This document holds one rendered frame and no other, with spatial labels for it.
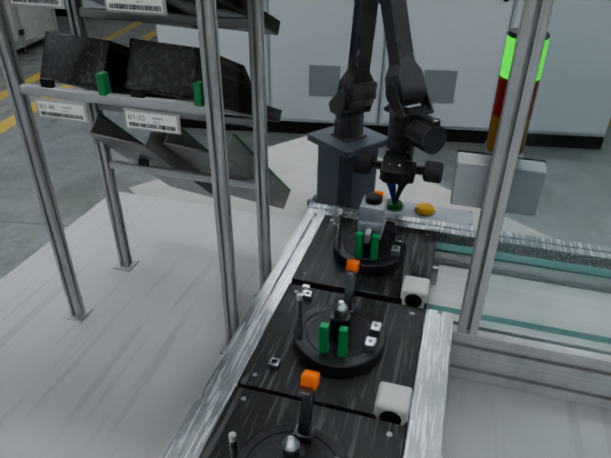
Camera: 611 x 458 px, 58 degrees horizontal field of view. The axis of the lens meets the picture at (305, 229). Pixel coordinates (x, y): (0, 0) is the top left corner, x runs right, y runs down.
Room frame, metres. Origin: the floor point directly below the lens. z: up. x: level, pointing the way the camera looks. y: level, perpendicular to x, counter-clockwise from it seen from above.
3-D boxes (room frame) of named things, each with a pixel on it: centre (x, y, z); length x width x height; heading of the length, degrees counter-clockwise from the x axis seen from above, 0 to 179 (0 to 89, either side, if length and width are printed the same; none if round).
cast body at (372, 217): (0.86, -0.12, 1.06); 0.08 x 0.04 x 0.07; 164
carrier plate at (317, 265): (0.87, -0.12, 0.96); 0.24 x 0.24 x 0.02; 74
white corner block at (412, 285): (0.75, -0.19, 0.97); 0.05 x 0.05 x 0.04; 74
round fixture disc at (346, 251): (0.87, -0.12, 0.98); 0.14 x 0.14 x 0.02
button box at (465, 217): (1.05, -0.26, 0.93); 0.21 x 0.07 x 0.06; 74
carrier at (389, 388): (0.62, -0.05, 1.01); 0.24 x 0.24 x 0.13; 74
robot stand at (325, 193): (1.24, -0.10, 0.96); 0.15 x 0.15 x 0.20; 39
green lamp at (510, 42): (0.70, -0.27, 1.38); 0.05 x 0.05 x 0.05
